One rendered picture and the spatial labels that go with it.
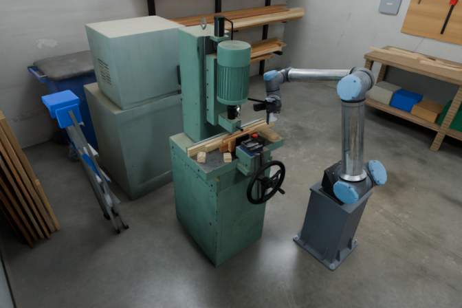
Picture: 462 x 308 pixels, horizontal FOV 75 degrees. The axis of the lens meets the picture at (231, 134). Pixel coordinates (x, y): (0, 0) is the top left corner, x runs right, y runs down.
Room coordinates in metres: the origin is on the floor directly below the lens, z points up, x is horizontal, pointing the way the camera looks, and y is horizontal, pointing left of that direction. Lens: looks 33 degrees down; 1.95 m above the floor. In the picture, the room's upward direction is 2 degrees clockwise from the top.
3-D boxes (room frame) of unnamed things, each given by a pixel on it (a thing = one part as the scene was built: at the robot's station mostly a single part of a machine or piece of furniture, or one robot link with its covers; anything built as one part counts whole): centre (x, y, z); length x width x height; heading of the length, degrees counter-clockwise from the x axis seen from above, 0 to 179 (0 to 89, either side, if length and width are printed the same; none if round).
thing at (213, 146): (1.61, -0.07, 0.92); 0.55 x 0.02 x 0.04; 129
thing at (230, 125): (1.57, 0.01, 1.03); 0.14 x 0.07 x 0.09; 39
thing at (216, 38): (1.66, 0.09, 1.54); 0.08 x 0.08 x 0.17; 39
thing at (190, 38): (1.78, 0.19, 1.16); 0.22 x 0.22 x 0.72; 39
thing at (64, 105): (1.60, 0.96, 0.58); 0.27 x 0.25 x 1.16; 135
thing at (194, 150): (1.57, 0.01, 0.93); 0.60 x 0.02 x 0.05; 129
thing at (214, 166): (1.47, -0.07, 0.87); 0.61 x 0.30 x 0.06; 129
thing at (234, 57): (1.55, 0.00, 1.35); 0.18 x 0.18 x 0.31
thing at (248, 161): (1.41, -0.13, 0.92); 0.15 x 0.13 x 0.09; 129
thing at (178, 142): (1.65, 0.08, 0.76); 0.57 x 0.45 x 0.09; 39
